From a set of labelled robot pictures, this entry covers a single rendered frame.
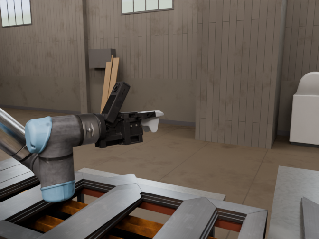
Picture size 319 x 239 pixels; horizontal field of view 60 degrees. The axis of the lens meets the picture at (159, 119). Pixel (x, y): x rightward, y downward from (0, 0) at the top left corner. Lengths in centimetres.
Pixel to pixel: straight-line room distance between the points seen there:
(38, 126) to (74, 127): 7
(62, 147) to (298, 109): 589
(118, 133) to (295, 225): 70
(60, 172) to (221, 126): 552
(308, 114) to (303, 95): 41
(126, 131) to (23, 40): 1121
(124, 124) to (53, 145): 18
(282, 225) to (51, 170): 79
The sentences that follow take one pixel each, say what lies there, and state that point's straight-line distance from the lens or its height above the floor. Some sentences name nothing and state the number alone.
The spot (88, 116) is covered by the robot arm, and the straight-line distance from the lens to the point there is 67.
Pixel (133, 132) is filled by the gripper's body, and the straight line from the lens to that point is 72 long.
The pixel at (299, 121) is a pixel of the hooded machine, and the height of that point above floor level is 52.
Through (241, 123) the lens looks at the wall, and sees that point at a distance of 595.
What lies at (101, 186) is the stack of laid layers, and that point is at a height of 85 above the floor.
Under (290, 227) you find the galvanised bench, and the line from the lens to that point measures 110.
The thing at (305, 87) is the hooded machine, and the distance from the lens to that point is 631.
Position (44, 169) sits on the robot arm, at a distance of 66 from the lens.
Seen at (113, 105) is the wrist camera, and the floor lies 149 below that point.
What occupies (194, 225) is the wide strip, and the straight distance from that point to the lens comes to 138.
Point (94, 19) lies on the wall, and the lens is 944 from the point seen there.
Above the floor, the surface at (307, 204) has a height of 107.
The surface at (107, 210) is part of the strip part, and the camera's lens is 151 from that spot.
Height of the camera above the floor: 158
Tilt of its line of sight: 10 degrees down
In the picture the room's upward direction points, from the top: straight up
